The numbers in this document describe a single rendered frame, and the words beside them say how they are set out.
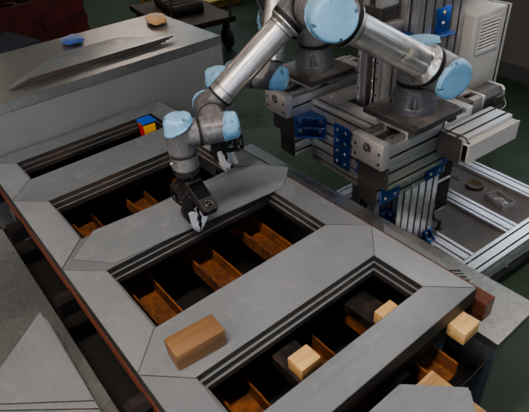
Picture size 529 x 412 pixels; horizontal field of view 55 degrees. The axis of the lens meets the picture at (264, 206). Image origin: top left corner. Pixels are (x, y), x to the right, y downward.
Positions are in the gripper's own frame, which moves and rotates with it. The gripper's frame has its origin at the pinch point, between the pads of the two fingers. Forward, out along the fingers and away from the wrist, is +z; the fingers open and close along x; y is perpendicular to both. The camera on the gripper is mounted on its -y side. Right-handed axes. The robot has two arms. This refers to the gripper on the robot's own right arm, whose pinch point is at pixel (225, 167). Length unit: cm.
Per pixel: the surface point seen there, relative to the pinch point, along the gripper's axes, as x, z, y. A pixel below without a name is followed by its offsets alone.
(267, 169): 9.8, 0.6, 10.8
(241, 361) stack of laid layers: -42, 4, 65
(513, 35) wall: 329, 54, -71
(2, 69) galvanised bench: -38, -17, -109
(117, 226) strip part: -42.2, 0.6, 3.1
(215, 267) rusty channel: -21.2, 19.1, 20.6
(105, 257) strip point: -51, 1, 14
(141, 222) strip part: -36.1, 0.6, 6.7
